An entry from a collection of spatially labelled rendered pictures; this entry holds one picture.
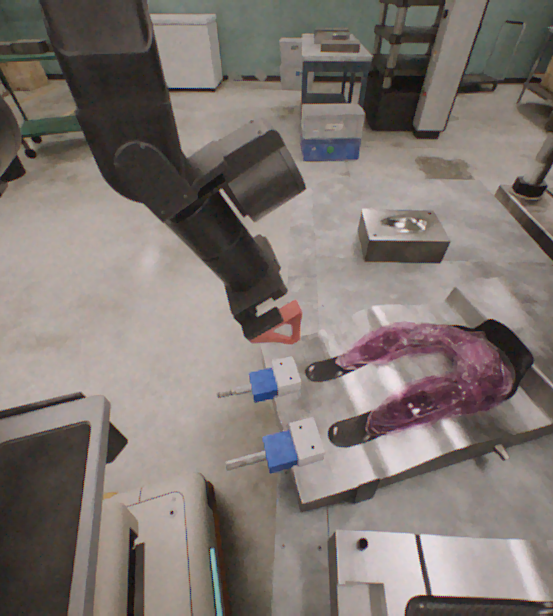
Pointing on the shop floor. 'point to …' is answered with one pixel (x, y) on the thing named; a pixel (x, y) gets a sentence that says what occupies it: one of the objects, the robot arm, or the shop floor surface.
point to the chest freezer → (188, 49)
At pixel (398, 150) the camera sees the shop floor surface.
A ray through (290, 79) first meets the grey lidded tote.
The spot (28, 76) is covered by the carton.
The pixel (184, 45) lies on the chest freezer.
